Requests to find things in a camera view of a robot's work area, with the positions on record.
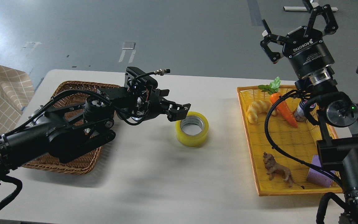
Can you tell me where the brown toy lion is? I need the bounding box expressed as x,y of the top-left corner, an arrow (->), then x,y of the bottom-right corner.
263,152 -> 305,189

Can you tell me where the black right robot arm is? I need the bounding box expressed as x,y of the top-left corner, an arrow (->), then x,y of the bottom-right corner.
260,0 -> 358,224

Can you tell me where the beige checked cloth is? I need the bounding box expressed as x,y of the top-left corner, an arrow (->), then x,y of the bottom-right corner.
0,65 -> 34,135

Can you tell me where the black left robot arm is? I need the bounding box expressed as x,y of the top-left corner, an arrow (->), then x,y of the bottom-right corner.
0,67 -> 191,210

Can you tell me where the small dark jar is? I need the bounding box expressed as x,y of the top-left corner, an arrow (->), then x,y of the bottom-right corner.
293,100 -> 307,122

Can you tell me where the toy carrot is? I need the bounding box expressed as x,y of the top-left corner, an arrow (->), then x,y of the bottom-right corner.
258,77 -> 298,128

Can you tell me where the brown wicker basket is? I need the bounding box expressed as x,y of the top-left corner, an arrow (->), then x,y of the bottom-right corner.
21,81 -> 122,175

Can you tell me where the purple foam cube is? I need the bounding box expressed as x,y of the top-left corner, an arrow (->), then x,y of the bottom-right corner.
306,155 -> 333,188

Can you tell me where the yellow woven tray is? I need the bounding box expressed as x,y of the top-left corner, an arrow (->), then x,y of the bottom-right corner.
237,86 -> 342,197

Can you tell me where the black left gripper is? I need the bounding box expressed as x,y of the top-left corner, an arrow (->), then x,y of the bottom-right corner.
135,88 -> 191,122

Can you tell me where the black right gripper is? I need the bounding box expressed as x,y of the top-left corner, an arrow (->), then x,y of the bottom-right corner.
260,0 -> 338,80

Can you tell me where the white metal stand base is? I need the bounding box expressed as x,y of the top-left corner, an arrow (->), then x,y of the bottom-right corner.
283,0 -> 338,13

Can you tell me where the yellow tape roll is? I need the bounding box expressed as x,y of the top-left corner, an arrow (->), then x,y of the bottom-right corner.
175,111 -> 209,147

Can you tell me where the toy croissant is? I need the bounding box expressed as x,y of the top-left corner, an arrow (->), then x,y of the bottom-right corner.
246,100 -> 272,124

